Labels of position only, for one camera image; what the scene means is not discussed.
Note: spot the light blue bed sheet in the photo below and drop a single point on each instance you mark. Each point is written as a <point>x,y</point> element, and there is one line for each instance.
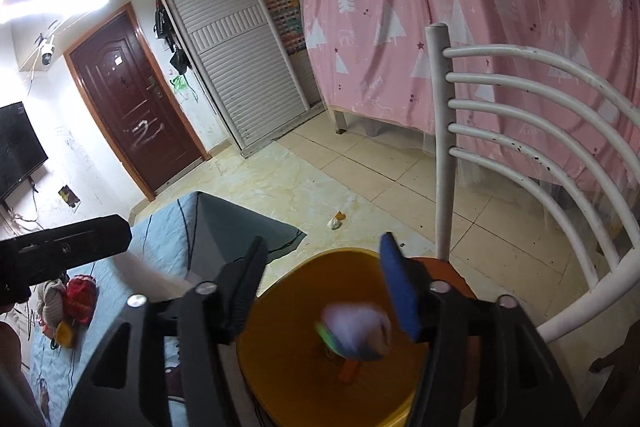
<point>160,237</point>

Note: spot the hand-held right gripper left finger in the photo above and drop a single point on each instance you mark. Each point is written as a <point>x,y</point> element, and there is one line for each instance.
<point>246,292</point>

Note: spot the person's left forearm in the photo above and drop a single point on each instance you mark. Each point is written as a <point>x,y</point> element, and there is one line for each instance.
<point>7,347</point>

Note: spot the red cloth toy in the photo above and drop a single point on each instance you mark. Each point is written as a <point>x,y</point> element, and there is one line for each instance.
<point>81,302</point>

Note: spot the large yellow plastic basin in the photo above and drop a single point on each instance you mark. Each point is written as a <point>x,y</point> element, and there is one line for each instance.
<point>285,347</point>

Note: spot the white security camera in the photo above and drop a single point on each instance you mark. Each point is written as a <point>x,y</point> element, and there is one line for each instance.
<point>46,54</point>

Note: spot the fluorescent tube light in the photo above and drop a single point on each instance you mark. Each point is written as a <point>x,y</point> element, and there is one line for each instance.
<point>50,7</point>

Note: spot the small black hanging bag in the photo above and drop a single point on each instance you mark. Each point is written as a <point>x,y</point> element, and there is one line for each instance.
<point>179,61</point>

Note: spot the white crumpled tissue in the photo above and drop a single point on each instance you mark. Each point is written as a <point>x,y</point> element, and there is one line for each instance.
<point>332,223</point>

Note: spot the wooden bed frame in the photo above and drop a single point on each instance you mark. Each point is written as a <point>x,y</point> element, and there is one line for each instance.
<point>340,119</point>

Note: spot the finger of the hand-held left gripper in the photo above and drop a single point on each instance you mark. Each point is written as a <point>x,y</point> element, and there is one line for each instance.
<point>85,239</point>

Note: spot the grey cloth toy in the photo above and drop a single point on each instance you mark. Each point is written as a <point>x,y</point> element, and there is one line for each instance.
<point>50,302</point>

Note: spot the white slatted wardrobe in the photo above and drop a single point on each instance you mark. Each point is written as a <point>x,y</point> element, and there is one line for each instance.
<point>225,57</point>

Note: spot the colourful chart poster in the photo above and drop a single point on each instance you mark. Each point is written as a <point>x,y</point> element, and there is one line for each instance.
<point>285,19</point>

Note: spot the dark red door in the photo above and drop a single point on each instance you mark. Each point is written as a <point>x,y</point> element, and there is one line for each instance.
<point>130,107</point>

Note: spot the small yellow toy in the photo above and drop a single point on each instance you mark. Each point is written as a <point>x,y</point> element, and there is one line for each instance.
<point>65,335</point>

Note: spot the white metal chair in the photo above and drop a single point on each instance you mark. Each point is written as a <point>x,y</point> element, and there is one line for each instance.
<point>440,132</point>

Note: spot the black television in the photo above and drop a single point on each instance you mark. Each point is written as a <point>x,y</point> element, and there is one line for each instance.
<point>17,147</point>

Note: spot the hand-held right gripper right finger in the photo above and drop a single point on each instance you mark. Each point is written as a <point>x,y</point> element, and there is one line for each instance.
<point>400,287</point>

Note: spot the broken wall box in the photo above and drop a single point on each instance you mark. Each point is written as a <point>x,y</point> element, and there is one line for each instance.
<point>68,196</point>

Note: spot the white wrapper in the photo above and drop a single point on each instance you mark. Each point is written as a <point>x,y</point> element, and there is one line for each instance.
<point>355,327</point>

